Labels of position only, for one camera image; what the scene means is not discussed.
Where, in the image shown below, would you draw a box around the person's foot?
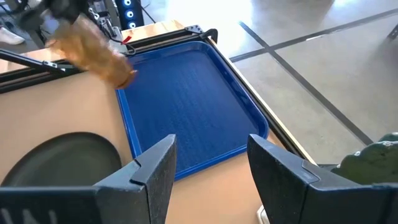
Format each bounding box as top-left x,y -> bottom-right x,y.
0,26 -> 25,45

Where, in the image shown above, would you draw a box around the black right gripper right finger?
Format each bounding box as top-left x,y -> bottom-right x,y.
247,133 -> 398,224

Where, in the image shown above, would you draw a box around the computer tower blue lights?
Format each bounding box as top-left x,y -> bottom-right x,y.
114,0 -> 146,30

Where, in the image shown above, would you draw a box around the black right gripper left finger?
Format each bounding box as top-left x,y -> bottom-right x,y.
0,134 -> 177,224

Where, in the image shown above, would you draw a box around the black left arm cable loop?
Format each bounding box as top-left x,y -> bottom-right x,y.
119,42 -> 137,57

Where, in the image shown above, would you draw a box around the blue plastic tray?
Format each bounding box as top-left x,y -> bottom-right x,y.
115,40 -> 270,182

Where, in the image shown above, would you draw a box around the amber translucent cup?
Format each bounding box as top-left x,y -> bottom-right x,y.
46,14 -> 138,90

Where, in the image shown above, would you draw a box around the black round plate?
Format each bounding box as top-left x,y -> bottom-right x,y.
1,131 -> 123,187

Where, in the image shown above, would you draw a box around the white angular plant pot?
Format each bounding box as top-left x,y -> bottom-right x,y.
256,205 -> 271,224

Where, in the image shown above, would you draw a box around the green cactus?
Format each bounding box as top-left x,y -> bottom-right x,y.
331,132 -> 398,186

